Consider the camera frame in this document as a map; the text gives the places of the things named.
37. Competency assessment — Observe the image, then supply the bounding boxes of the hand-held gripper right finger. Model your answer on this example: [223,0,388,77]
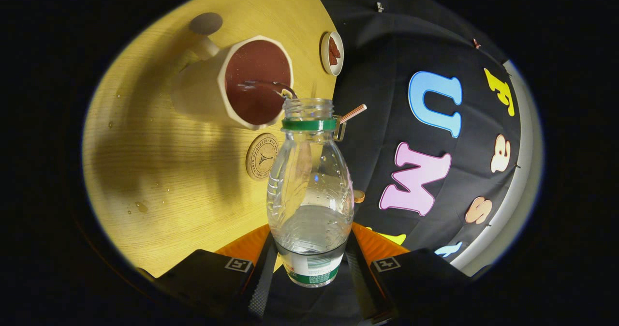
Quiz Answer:
[344,222,474,326]

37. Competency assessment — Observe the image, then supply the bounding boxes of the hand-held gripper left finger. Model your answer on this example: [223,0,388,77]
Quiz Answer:
[138,223,280,324]

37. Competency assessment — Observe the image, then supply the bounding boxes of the clear plastic bottle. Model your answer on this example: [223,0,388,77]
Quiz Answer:
[266,97,355,288]

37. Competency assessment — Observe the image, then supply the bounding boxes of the round cork coaster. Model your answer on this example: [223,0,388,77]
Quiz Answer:
[245,133,281,180]

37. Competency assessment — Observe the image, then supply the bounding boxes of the cream cup with brown inside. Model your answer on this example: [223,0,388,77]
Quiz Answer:
[169,12,295,131]

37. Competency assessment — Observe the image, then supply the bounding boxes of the clear glass mug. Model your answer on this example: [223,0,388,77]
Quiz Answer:
[333,115,348,142]

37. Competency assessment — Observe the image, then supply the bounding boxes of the wooden table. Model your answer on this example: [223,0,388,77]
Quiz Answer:
[82,0,339,278]

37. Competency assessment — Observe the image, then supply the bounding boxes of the pink striped straw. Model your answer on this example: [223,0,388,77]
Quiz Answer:
[340,104,368,124]

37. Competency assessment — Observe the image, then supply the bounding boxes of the black backdrop cloth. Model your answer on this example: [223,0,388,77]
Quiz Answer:
[305,0,525,273]

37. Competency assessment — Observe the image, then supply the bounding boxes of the small round plate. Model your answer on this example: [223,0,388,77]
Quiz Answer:
[320,31,345,76]

